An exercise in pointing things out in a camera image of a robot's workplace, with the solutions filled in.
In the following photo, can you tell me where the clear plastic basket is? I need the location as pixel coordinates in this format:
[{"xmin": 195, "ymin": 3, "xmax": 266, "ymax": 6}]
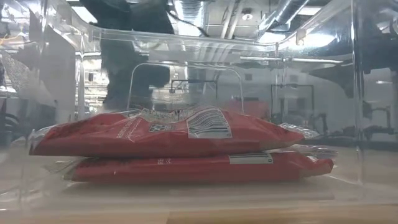
[{"xmin": 0, "ymin": 0, "xmax": 398, "ymax": 224}]

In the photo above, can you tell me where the red popcorn bag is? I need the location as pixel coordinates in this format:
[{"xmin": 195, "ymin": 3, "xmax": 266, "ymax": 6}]
[
  {"xmin": 29, "ymin": 106, "xmax": 321, "ymax": 157},
  {"xmin": 46, "ymin": 144, "xmax": 339, "ymax": 183}
]

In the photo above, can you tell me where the smooth silver ceiling duct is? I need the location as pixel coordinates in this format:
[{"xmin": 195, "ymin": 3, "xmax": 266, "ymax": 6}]
[{"xmin": 257, "ymin": 0, "xmax": 312, "ymax": 34}]

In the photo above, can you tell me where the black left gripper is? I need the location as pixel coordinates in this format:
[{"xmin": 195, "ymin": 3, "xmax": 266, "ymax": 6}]
[{"xmin": 102, "ymin": 39, "xmax": 171, "ymax": 110}]

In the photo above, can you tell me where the black cable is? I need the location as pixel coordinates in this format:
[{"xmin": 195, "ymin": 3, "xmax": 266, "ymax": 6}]
[{"xmin": 166, "ymin": 11, "xmax": 210, "ymax": 37}]

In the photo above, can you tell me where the red cabinet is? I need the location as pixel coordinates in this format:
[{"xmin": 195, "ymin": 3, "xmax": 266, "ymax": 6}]
[{"xmin": 229, "ymin": 98, "xmax": 270, "ymax": 119}]

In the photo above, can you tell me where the ribbed silver ceiling duct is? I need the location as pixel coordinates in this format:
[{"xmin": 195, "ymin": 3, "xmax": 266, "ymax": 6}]
[{"xmin": 172, "ymin": 0, "xmax": 206, "ymax": 35}]

